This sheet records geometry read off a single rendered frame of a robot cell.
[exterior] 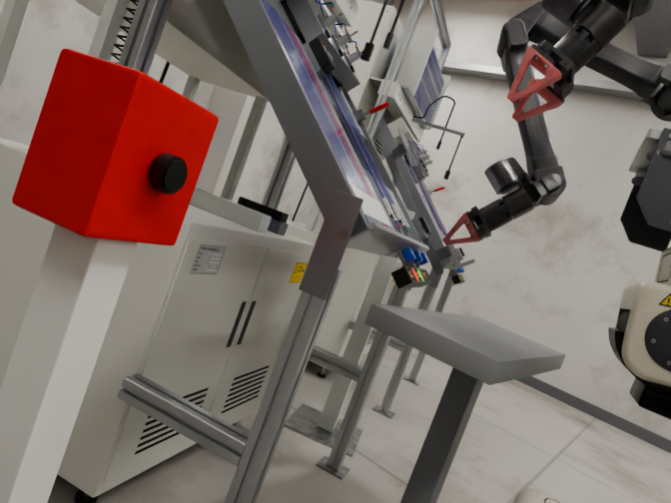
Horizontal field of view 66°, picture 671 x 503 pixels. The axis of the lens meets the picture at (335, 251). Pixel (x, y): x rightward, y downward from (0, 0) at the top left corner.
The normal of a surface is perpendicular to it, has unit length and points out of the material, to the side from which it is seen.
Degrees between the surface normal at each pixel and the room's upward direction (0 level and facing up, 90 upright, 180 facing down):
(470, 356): 90
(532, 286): 90
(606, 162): 90
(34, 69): 90
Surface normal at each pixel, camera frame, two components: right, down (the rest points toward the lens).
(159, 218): 0.89, 0.35
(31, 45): 0.77, 0.32
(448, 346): -0.54, -0.15
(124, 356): -0.31, -0.05
